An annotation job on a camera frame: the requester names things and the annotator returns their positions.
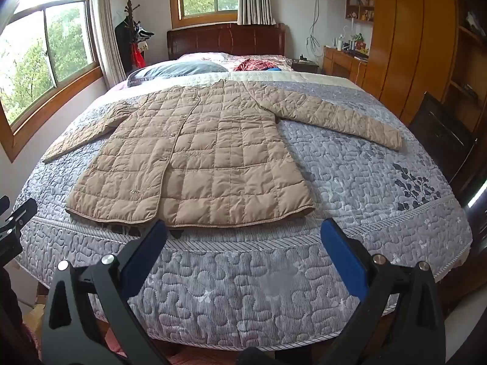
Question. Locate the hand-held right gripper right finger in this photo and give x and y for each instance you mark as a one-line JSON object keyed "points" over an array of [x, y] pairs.
{"points": [[342, 253]]}

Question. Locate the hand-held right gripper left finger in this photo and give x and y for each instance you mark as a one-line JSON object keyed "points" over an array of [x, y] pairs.
{"points": [[144, 253]]}

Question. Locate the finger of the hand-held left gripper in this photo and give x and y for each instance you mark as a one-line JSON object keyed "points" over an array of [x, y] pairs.
{"points": [[13, 222]]}

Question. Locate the beige quilted coat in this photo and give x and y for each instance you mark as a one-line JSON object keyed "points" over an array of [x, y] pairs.
{"points": [[205, 152]]}

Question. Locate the coat rack with clothes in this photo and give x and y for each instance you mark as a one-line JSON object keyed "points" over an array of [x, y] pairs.
{"points": [[123, 45]]}

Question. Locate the bed with pebble-pattern quilt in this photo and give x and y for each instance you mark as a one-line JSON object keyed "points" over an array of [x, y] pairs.
{"points": [[342, 182]]}

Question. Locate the cardboard box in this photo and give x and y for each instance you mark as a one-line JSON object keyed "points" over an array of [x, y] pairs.
{"points": [[32, 311]]}

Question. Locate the black chair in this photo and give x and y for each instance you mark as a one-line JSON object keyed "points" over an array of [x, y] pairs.
{"points": [[441, 140]]}

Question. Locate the large wooden-framed window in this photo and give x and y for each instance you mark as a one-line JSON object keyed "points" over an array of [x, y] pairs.
{"points": [[49, 53]]}

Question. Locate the grey-blue pillow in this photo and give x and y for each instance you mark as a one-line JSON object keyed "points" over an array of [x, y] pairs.
{"points": [[179, 69]]}

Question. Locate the dark nightstand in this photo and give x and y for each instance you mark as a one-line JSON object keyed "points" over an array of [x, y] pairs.
{"points": [[305, 66]]}

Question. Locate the wooden desk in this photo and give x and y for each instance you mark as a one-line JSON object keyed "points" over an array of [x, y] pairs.
{"points": [[342, 62]]}

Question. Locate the long beige curtain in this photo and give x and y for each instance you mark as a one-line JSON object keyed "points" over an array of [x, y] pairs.
{"points": [[108, 38]]}

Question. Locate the red floral pillow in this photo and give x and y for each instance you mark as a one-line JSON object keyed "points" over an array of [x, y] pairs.
{"points": [[255, 64]]}

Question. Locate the pink floral pillow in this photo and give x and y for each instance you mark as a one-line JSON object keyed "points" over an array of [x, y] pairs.
{"points": [[220, 57]]}

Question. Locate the open wooden shelf unit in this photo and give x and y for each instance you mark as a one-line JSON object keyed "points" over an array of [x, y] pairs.
{"points": [[470, 64]]}

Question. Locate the dark wooden headboard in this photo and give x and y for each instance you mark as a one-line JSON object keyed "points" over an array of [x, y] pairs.
{"points": [[228, 40]]}

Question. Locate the wooden wardrobe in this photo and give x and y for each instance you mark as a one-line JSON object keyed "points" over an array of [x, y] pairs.
{"points": [[411, 34]]}

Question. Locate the wooden wall shelf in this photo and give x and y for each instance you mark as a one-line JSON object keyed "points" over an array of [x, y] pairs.
{"points": [[359, 7]]}

